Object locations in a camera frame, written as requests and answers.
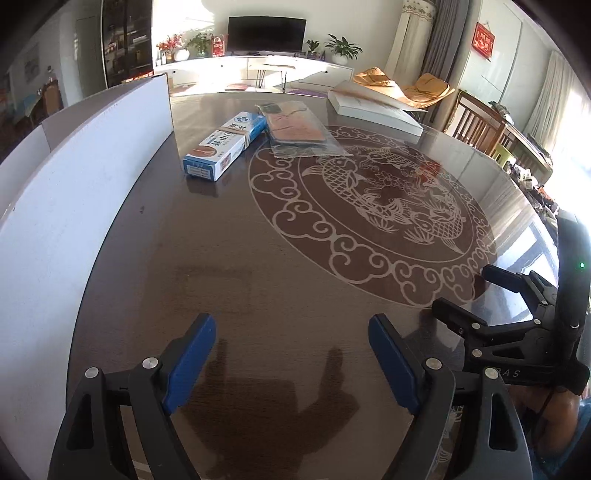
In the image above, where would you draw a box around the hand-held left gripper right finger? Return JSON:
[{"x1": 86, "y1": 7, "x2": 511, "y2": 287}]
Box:
[{"x1": 368, "y1": 314, "x2": 532, "y2": 480}]

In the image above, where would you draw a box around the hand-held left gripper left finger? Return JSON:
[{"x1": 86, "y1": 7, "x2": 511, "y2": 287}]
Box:
[{"x1": 48, "y1": 313, "x2": 218, "y2": 480}]

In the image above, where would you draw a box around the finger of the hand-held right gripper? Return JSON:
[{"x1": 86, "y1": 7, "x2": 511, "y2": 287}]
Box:
[
  {"x1": 431, "y1": 296, "x2": 546, "y2": 358},
  {"x1": 481, "y1": 264, "x2": 560, "y2": 324}
]

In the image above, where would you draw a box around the person's right forearm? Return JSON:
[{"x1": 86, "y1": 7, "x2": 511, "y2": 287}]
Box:
[{"x1": 510, "y1": 387, "x2": 591, "y2": 467}]

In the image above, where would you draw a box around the cluttered wooden side table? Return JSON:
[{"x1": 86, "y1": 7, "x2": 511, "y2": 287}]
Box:
[{"x1": 492, "y1": 99, "x2": 561, "y2": 217}]

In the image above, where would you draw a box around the brown wooden chair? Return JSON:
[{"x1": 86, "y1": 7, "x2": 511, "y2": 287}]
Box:
[{"x1": 445, "y1": 90, "x2": 509, "y2": 155}]

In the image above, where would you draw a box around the white sheer curtain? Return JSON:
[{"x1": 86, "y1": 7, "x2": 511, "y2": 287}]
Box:
[{"x1": 526, "y1": 48, "x2": 583, "y2": 153}]

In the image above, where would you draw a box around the white partition board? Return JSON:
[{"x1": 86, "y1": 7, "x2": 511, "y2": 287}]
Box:
[{"x1": 0, "y1": 73, "x2": 175, "y2": 462}]

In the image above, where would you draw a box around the flat white box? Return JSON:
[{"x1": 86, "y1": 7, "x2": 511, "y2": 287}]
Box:
[{"x1": 328, "y1": 79, "x2": 424, "y2": 137}]

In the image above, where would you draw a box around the orange lounge chair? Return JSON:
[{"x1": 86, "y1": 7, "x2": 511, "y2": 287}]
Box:
[{"x1": 353, "y1": 67, "x2": 455, "y2": 109}]

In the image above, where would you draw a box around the blue and white toothpaste box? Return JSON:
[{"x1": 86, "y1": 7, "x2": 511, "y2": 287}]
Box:
[{"x1": 182, "y1": 111, "x2": 269, "y2": 182}]

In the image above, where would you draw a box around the grey curtain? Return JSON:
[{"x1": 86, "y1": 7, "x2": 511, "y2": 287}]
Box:
[{"x1": 420, "y1": 0, "x2": 469, "y2": 86}]

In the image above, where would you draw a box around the clear plastic packet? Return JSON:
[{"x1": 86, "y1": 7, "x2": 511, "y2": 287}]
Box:
[{"x1": 256, "y1": 102, "x2": 343, "y2": 158}]

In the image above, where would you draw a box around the covered standing air conditioner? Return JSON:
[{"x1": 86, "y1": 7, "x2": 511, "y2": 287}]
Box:
[{"x1": 385, "y1": 0, "x2": 437, "y2": 84}]

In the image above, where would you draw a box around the large plant in white pot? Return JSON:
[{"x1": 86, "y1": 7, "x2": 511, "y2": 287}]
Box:
[{"x1": 325, "y1": 34, "x2": 363, "y2": 65}]

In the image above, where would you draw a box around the white television cabinet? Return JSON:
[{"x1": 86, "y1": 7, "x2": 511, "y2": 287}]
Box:
[{"x1": 154, "y1": 55, "x2": 355, "y2": 93}]

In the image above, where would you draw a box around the small table with hairpin legs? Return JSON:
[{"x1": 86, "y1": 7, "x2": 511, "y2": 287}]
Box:
[{"x1": 247, "y1": 55, "x2": 326, "y2": 90}]

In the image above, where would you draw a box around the green leafy potted plant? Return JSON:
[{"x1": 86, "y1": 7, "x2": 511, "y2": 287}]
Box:
[{"x1": 185, "y1": 32, "x2": 214, "y2": 58}]

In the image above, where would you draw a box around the dark glass display cabinet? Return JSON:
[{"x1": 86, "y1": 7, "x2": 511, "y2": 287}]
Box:
[{"x1": 100, "y1": 0, "x2": 154, "y2": 88}]

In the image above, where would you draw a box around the black television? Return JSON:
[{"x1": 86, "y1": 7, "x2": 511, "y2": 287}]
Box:
[{"x1": 228, "y1": 16, "x2": 307, "y2": 52}]

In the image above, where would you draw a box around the red wall ornament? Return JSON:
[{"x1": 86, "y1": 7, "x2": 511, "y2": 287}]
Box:
[{"x1": 472, "y1": 22, "x2": 496, "y2": 60}]

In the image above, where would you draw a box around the framed wall picture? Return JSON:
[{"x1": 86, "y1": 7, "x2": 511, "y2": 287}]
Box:
[{"x1": 23, "y1": 46, "x2": 41, "y2": 84}]

